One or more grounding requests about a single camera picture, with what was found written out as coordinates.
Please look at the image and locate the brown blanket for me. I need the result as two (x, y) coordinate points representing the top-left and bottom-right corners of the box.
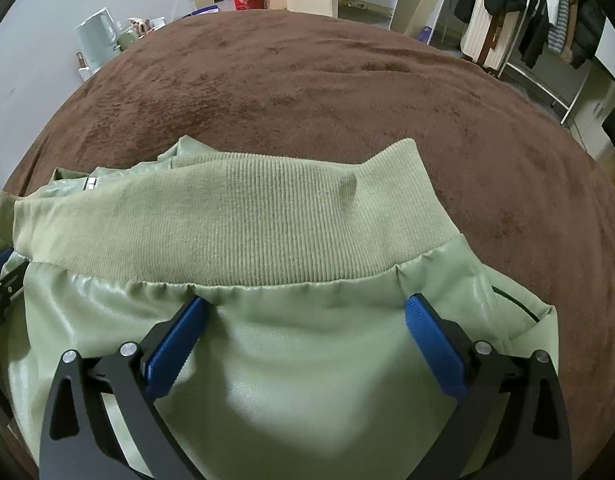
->
(0, 7), (615, 480)

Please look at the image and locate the standing mirror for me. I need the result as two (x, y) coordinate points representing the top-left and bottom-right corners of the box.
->
(390, 0), (463, 46)

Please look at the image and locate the white drawer cabinet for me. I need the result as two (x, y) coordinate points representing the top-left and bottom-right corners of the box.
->
(570, 67), (615, 158)

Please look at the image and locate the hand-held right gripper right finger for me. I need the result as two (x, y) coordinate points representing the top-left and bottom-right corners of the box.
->
(405, 292), (573, 480)

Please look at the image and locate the white clothes rack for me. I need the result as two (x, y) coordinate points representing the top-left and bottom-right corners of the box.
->
(497, 0), (595, 126)

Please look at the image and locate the beige hanging coat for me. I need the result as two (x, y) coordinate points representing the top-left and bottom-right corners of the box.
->
(560, 0), (581, 63)

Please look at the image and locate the striped hanging shirt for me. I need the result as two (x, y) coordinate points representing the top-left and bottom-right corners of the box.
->
(545, 0), (573, 53)

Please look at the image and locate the black hanging puffer jacket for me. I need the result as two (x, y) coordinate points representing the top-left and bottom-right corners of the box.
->
(570, 0), (608, 68)

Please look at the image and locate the green mug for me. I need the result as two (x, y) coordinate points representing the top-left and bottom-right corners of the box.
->
(114, 27), (138, 53)

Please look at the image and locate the green jacket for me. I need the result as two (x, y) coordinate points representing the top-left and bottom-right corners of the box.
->
(0, 135), (561, 480)

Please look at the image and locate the cream suitcase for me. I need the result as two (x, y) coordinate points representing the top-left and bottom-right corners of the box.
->
(460, 0), (513, 78)

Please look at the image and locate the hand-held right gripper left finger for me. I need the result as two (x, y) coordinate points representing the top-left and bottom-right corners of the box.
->
(38, 296), (210, 480)

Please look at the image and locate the black hanging garment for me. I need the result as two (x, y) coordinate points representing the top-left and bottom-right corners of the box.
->
(517, 0), (563, 71)

